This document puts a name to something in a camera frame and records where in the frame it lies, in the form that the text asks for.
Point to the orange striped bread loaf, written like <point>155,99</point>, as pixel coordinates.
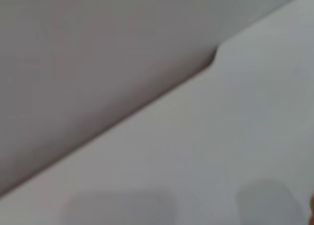
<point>312,210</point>

